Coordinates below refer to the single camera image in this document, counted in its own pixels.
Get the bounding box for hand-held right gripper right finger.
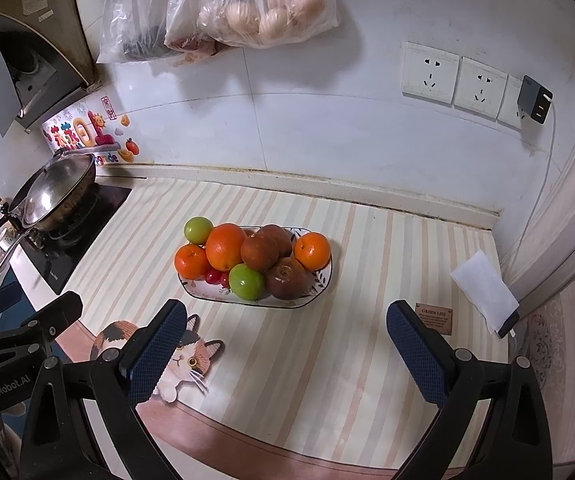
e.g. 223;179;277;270
386;300;553;480

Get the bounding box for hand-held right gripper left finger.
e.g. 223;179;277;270
20;299;188;480

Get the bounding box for small orange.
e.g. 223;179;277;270
174;243;211;280
293;232;331;271

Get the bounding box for green round fruit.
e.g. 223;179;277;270
184;216;214;245
228;263;267;302

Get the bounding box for floral ceramic plate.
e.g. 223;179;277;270
176;225;333;308

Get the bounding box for large orange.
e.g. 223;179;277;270
205;223;248;272

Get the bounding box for dark red apple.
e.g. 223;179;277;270
258;224;294;258
266;257;309;300

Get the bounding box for brown mat label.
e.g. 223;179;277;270
415;302;454;336

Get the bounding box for black cooktop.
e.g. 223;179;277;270
18;182;133;296

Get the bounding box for dark electronic device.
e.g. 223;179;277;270
496;311;521;339

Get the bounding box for striped table mat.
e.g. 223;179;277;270
60;177;511;473

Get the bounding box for metal wok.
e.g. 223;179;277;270
0;152;97;248

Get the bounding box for range hood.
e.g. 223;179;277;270
0;0;103;138

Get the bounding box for dark plug-in charger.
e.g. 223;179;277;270
516;76;553;126

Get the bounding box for clear plastic bag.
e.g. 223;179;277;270
96;0;178;64

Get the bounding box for plastic bag of meat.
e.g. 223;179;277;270
164;0;233;61

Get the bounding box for plastic bag of eggs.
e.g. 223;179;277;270
198;0;342;50

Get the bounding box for colourful wall stickers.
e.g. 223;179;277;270
42;97;141;166

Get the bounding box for white charging cable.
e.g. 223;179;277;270
514;100;557;261

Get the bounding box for white wall outlet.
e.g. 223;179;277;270
496;74;525;128
401;41;461;106
453;56;509;118

